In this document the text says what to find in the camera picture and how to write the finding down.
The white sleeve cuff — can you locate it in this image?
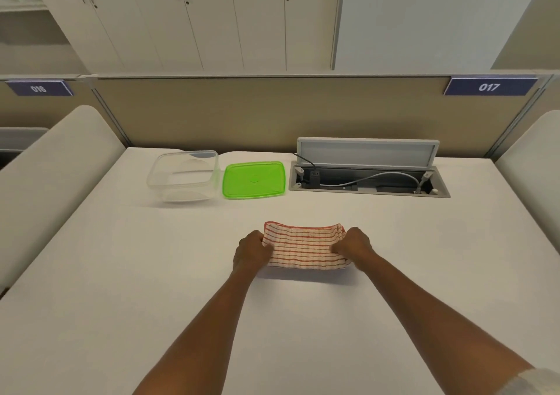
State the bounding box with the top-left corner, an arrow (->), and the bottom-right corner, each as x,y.
503,368 -> 560,395

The grey desk cable box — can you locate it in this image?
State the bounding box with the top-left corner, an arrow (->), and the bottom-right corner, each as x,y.
289,161 -> 450,198

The person's left hand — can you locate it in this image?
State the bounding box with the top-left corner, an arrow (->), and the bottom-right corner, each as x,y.
232,230 -> 276,273

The white side partition panel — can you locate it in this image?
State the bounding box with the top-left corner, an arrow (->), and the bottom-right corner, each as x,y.
0,105 -> 127,295
494,110 -> 560,251

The beige desk partition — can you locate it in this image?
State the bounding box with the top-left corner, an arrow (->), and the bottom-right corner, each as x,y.
0,74 -> 560,160

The person's right hand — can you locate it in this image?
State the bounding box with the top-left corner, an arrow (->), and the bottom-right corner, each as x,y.
329,227 -> 374,272

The person's left forearm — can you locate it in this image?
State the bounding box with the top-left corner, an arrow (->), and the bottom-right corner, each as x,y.
129,257 -> 263,395

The grey cable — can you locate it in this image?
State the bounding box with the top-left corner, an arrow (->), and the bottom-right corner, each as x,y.
319,172 -> 421,188

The white cabinet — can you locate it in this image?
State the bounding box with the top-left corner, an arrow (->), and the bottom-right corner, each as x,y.
26,0 -> 343,72

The person's right forearm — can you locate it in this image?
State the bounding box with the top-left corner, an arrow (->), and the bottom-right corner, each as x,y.
350,250 -> 535,395

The green plastic lid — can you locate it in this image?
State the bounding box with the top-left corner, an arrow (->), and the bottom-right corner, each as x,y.
222,161 -> 287,199

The grey cable box flap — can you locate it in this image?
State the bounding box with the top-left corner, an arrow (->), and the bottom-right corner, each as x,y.
297,137 -> 440,170

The red striped white cloth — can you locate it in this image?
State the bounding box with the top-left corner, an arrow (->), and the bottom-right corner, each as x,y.
262,221 -> 352,272

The clear plastic container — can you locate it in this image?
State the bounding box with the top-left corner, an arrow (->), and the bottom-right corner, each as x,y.
146,150 -> 220,203

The blue desk number sign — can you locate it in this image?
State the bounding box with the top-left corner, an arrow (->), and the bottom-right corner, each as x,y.
443,76 -> 538,97
4,80 -> 74,97

